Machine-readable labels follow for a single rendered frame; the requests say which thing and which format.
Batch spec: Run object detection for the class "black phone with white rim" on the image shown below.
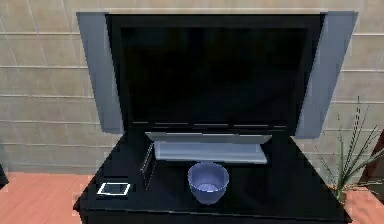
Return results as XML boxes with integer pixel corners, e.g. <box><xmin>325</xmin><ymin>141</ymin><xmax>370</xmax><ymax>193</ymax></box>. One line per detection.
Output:
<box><xmin>96</xmin><ymin>182</ymin><xmax>132</xmax><ymax>197</ymax></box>

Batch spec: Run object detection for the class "dark brown furniture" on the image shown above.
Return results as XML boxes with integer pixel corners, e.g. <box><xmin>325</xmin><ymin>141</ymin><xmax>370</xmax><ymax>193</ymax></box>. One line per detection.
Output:
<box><xmin>361</xmin><ymin>130</ymin><xmax>384</xmax><ymax>204</ymax></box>

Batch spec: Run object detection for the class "blue bowl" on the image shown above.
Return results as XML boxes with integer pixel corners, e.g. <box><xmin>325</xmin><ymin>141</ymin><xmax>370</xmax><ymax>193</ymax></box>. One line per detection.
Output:
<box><xmin>187</xmin><ymin>161</ymin><xmax>230</xmax><ymax>206</ymax></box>

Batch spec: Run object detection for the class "black flat television set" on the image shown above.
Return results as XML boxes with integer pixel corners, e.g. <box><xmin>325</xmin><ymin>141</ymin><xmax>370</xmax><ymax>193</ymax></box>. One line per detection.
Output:
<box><xmin>76</xmin><ymin>11</ymin><xmax>360</xmax><ymax>165</ymax></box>

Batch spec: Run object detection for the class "black television stand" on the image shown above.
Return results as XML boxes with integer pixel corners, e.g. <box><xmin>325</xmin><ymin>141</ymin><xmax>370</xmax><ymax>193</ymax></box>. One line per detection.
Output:
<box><xmin>73</xmin><ymin>130</ymin><xmax>354</xmax><ymax>224</ymax></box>

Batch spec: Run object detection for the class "green spiky house plant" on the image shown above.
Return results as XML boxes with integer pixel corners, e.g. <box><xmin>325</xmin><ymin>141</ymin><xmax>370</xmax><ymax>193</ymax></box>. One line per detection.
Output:
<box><xmin>315</xmin><ymin>96</ymin><xmax>384</xmax><ymax>203</ymax></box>

